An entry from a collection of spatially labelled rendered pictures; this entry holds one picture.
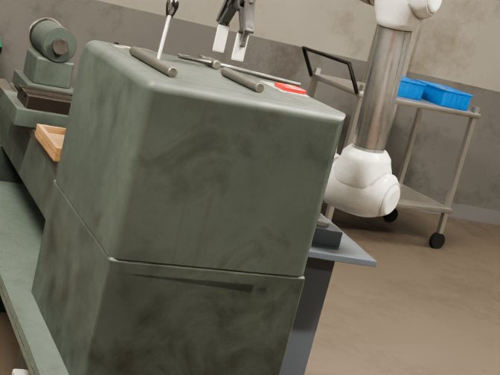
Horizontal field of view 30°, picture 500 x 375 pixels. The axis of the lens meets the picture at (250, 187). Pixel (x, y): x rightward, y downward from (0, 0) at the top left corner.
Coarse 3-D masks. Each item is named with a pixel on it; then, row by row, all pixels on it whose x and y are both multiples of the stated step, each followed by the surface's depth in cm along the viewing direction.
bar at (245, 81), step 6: (222, 72) 225; (228, 72) 222; (234, 72) 221; (228, 78) 224; (234, 78) 219; (240, 78) 216; (246, 78) 215; (246, 84) 213; (252, 84) 211; (258, 84) 209; (258, 90) 210
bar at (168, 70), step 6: (132, 48) 220; (138, 48) 219; (132, 54) 220; (138, 54) 216; (144, 54) 213; (144, 60) 212; (150, 60) 208; (156, 60) 206; (156, 66) 204; (162, 66) 201; (168, 66) 199; (162, 72) 202; (168, 72) 198; (174, 72) 198
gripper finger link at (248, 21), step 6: (246, 0) 231; (246, 6) 231; (252, 6) 231; (246, 12) 230; (252, 12) 231; (246, 18) 230; (252, 18) 231; (246, 24) 230; (252, 24) 231; (246, 30) 230; (252, 30) 230
